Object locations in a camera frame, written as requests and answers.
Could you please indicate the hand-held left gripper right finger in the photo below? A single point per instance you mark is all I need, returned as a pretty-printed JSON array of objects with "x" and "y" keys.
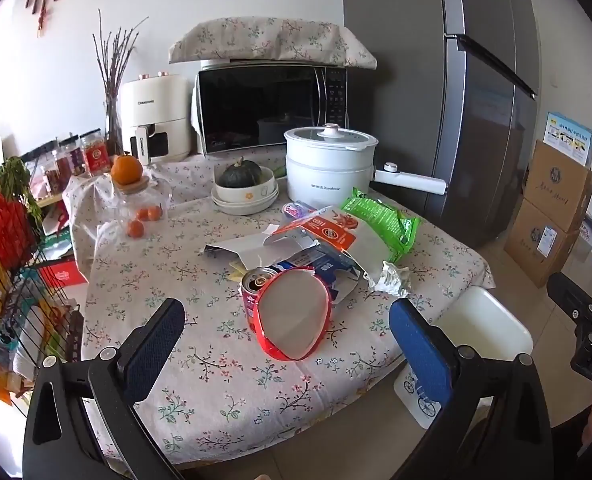
[{"x": 420, "y": 355}]

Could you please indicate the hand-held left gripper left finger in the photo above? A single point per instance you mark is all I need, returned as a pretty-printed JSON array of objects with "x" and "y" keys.
[{"x": 156, "y": 340}]

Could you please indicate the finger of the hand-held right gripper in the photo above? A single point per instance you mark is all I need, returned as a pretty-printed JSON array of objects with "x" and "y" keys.
[{"x": 573, "y": 297}]

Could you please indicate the white plastic waste bin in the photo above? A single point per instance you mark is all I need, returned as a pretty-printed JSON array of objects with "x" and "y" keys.
[{"x": 485, "y": 325}]

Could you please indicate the pink drink can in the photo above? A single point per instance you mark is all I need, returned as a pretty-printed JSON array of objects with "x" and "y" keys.
[{"x": 250, "y": 300}]

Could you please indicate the blue biscuit box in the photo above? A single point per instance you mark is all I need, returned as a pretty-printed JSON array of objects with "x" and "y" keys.
[{"x": 333, "y": 272}]

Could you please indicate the red and white paper bag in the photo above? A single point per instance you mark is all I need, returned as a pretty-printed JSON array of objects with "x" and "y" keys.
[{"x": 360, "y": 250}]

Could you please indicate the torn white cardboard box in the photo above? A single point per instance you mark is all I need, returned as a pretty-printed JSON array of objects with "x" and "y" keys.
[{"x": 256, "y": 252}]

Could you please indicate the red paper bowl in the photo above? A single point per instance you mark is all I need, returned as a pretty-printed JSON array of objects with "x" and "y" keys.
[{"x": 291, "y": 317}]

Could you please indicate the green snack bag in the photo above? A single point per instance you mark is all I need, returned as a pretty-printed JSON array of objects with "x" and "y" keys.
[{"x": 380, "y": 220}]

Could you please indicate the purple candy wrapper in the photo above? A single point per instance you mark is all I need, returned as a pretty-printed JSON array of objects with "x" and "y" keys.
[{"x": 296, "y": 210}]

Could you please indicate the blue packet behind boxes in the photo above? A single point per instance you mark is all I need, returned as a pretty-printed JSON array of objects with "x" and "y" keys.
[{"x": 589, "y": 232}]

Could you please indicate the red gift box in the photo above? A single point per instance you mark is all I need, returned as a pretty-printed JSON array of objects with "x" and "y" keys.
[{"x": 66, "y": 274}]

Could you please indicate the small orange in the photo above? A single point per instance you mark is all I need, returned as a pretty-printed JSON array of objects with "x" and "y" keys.
[
  {"x": 141, "y": 213},
  {"x": 153, "y": 213},
  {"x": 135, "y": 228}
]

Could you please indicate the blue and white carton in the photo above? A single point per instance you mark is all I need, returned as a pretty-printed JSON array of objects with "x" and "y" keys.
[{"x": 570, "y": 137}]

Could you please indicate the glass jar with wooden lid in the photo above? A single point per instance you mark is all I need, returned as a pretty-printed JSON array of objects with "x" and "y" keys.
[{"x": 148, "y": 200}]

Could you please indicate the white plate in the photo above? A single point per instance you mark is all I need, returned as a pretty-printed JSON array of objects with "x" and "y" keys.
[
  {"x": 271, "y": 199},
  {"x": 248, "y": 211}
]

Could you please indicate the white flower print bowl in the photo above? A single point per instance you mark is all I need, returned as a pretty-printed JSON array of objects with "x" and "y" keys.
[{"x": 246, "y": 193}]

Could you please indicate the large orange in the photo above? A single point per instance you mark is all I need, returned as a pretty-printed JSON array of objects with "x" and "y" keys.
[{"x": 126, "y": 169}]

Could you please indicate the grey refrigerator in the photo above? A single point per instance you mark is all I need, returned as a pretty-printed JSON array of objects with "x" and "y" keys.
[{"x": 475, "y": 135}]

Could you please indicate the dark green pumpkin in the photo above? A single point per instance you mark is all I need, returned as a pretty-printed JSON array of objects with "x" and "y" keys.
[{"x": 240, "y": 174}]

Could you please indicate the red plastic bag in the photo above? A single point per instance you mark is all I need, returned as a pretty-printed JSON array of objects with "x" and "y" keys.
[{"x": 3, "y": 230}]

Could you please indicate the white electric cooking pot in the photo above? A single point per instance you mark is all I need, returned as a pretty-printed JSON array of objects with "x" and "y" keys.
[{"x": 326, "y": 180}]

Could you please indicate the green cucumber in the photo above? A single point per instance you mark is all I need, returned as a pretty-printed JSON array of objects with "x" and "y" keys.
[{"x": 279, "y": 170}]

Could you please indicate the green leafy vegetables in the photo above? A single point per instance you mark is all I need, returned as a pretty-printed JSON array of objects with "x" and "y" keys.
[{"x": 18, "y": 180}]

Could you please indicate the glass vase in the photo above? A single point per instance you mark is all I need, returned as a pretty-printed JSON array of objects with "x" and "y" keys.
[{"x": 113, "y": 125}]

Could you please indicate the white air fryer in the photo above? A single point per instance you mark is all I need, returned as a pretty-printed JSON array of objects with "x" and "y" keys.
[{"x": 161, "y": 105}]

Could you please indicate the black microwave oven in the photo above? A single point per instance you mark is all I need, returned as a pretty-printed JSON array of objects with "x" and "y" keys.
[{"x": 256, "y": 105}]

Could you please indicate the floral cloth cover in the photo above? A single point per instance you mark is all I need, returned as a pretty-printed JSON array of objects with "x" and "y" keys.
[{"x": 256, "y": 40}]

